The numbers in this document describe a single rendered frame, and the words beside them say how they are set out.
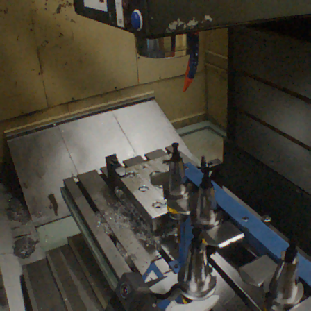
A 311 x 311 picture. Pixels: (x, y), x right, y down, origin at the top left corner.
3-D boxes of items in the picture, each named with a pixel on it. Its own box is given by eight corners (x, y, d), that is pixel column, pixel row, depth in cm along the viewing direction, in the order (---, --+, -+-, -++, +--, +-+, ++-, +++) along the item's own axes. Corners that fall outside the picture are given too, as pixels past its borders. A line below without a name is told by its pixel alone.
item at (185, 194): (197, 196, 80) (197, 187, 79) (175, 208, 77) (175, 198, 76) (178, 184, 85) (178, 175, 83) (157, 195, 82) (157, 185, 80)
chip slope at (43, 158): (43, 251, 148) (27, 202, 135) (17, 176, 200) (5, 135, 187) (220, 185, 182) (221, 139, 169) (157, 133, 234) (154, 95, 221)
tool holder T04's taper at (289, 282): (303, 289, 53) (312, 259, 50) (282, 303, 51) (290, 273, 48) (283, 272, 57) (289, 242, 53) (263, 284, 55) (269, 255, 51)
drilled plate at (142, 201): (153, 230, 110) (152, 217, 107) (116, 183, 132) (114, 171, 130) (216, 204, 119) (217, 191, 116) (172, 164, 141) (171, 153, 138)
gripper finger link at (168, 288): (188, 280, 67) (150, 309, 62) (187, 259, 64) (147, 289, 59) (200, 289, 65) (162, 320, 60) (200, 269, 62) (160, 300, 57)
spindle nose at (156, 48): (203, 55, 93) (203, 9, 87) (142, 62, 90) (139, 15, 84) (184, 42, 107) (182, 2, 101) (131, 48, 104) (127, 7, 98)
